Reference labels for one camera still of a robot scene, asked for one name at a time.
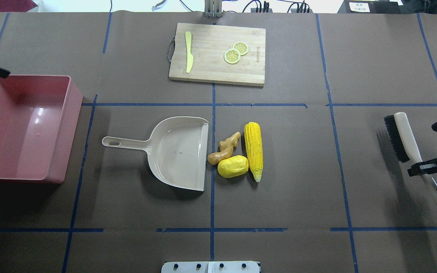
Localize pink plastic bin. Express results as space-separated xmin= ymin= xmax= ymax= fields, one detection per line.
xmin=0 ymin=75 xmax=83 ymax=184

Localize yellow-green plastic knife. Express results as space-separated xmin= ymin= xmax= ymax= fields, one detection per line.
xmin=184 ymin=31 xmax=194 ymax=73

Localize beige brush black bristles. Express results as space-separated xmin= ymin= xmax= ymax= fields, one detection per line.
xmin=384 ymin=112 xmax=437 ymax=204

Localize beige plastic dustpan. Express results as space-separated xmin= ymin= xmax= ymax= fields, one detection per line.
xmin=102 ymin=116 xmax=209 ymax=192

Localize yellow toy corn cob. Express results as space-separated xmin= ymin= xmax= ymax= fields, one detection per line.
xmin=244 ymin=122 xmax=264 ymax=183

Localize lemon slice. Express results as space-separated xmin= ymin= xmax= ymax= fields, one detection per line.
xmin=223 ymin=48 xmax=241 ymax=64
xmin=232 ymin=41 xmax=249 ymax=56

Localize lemon slice near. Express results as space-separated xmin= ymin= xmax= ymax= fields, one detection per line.
xmin=223 ymin=48 xmax=241 ymax=64

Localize black box with label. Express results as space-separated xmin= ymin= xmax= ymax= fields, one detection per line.
xmin=337 ymin=0 xmax=402 ymax=14

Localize pink cloth on stand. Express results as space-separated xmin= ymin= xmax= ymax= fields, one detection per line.
xmin=0 ymin=0 xmax=38 ymax=12

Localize aluminium frame post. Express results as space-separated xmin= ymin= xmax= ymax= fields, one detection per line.
xmin=204 ymin=0 xmax=223 ymax=18

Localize tan toy ginger root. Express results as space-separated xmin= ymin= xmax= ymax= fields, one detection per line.
xmin=207 ymin=132 xmax=241 ymax=165

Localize yellow toy potato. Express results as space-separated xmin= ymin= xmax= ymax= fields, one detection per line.
xmin=217 ymin=155 xmax=249 ymax=178

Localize bamboo cutting board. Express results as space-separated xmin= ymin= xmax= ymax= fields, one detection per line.
xmin=168 ymin=23 xmax=266 ymax=87

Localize lemon slice far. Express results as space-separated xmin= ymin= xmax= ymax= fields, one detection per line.
xmin=232 ymin=41 xmax=249 ymax=56

